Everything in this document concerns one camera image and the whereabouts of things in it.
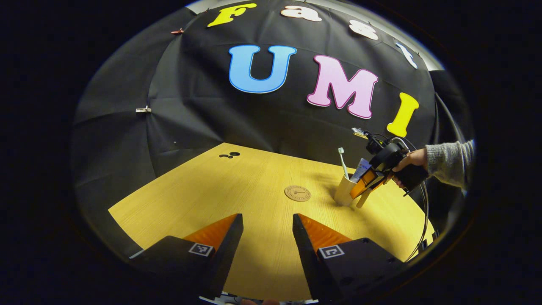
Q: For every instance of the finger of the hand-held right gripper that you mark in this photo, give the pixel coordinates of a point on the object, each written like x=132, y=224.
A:
x=362, y=184

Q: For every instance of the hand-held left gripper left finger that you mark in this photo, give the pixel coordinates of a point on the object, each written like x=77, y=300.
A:
x=226, y=250

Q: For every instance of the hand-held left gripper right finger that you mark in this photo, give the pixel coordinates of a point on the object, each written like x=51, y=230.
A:
x=305, y=250

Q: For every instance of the white toothpaste tube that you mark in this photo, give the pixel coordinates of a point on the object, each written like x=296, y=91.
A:
x=361, y=168

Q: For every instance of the light blue toothbrush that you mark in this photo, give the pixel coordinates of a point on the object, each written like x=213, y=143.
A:
x=343, y=163

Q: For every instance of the round cork coaster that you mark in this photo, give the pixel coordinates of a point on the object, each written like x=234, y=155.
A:
x=297, y=193

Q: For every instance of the wooden desktop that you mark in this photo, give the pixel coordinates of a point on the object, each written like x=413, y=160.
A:
x=237, y=195

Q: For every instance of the white cloth clip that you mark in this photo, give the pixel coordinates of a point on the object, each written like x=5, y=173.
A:
x=143, y=110

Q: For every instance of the red cloth clip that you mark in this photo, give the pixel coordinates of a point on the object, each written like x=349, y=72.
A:
x=177, y=31

